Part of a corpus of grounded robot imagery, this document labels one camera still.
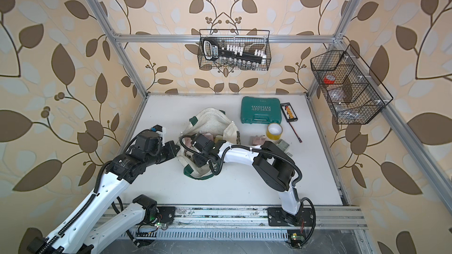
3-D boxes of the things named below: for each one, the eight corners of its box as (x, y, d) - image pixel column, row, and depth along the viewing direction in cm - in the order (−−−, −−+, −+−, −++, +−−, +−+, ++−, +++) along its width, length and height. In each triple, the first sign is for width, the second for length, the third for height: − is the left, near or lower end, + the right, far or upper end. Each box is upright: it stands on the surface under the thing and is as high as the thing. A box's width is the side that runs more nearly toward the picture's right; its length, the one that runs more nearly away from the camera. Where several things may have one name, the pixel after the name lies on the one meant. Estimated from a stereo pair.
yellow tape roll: (267, 140, 100) (267, 137, 97) (265, 126, 106) (265, 123, 104) (283, 140, 100) (284, 137, 97) (280, 126, 106) (281, 123, 104)
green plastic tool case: (241, 125, 106) (241, 121, 102) (240, 101, 119) (240, 96, 115) (283, 125, 106) (284, 121, 102) (277, 101, 119) (279, 96, 115)
